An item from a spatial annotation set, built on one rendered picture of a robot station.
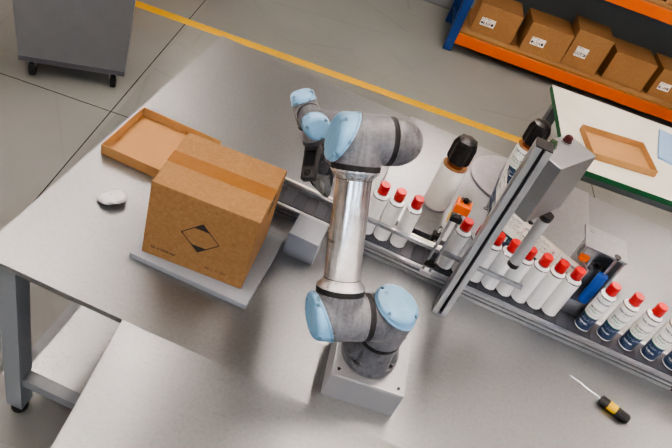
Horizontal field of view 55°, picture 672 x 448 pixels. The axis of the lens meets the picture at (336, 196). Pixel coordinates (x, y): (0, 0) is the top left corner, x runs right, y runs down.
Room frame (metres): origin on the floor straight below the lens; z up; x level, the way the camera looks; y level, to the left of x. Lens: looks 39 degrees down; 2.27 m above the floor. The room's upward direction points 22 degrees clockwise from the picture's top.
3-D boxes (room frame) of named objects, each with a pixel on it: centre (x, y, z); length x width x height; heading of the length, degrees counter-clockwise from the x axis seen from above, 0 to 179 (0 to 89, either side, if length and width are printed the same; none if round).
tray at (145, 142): (1.63, 0.60, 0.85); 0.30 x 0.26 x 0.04; 86
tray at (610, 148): (2.89, -1.20, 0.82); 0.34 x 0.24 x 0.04; 100
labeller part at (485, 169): (2.16, -0.61, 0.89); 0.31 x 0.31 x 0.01
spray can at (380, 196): (1.58, -0.13, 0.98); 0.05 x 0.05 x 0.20
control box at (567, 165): (1.48, -0.50, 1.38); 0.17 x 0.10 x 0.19; 141
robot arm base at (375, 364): (1.08, -0.23, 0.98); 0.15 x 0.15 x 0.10
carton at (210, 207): (1.30, 0.30, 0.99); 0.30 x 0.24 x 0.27; 91
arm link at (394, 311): (1.07, -0.23, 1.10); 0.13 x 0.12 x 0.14; 116
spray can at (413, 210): (1.58, -0.24, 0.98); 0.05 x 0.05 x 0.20
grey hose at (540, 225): (1.46, -0.55, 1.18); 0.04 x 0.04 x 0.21
